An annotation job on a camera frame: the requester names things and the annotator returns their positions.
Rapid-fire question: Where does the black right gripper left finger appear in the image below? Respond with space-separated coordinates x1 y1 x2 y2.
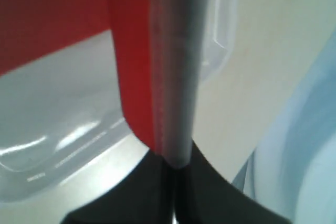
62 151 175 223

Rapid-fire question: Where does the white backdrop cloth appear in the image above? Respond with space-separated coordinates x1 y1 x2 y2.
230 16 336 224

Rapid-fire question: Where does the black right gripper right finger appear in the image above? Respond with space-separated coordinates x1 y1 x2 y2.
175 144 290 224

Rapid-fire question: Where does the red flag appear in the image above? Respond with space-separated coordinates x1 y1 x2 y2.
0 0 208 169

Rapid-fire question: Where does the white square plastic tray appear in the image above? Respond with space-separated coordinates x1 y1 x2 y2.
0 0 238 204

